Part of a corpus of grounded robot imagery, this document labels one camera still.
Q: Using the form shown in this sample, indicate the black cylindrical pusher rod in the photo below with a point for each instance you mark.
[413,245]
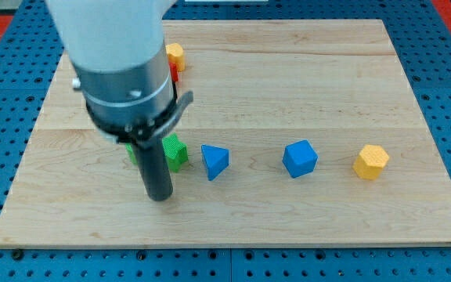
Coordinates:
[153,168]

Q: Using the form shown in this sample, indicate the green star block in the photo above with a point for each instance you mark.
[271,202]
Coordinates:
[174,149]

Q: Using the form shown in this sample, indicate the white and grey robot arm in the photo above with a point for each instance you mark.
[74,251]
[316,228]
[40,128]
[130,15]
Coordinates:
[118,52]

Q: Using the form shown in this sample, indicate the light wooden board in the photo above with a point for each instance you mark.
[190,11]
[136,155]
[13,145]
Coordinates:
[259,85]

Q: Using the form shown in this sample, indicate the blue triangular prism block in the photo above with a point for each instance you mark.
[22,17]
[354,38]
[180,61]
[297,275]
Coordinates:
[215,159]

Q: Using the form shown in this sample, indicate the red block at back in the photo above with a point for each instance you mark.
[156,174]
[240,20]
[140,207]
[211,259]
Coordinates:
[174,71]

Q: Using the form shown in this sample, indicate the yellow block at back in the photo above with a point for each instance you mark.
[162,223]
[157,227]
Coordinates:
[176,55]

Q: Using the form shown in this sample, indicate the blue cube block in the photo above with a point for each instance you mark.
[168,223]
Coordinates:
[300,158]

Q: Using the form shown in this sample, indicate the yellow hexagon block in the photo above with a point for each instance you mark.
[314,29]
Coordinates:
[370,162]

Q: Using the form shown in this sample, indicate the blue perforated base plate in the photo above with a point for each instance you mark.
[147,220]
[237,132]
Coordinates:
[29,55]

